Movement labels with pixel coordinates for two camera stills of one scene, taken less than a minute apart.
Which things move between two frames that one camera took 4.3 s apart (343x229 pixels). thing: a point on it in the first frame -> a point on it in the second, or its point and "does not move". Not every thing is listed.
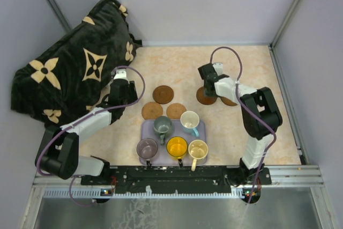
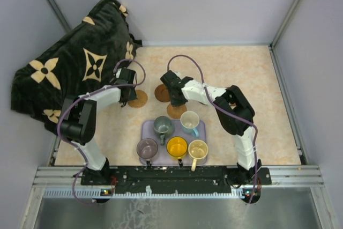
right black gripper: (208, 94) -> (175, 103)
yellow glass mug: (177, 146) does not move
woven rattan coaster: (174, 110) does not move
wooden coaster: (151, 110) -> (140, 101)
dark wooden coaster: (163, 94) does not move
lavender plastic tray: (163, 157) does not move
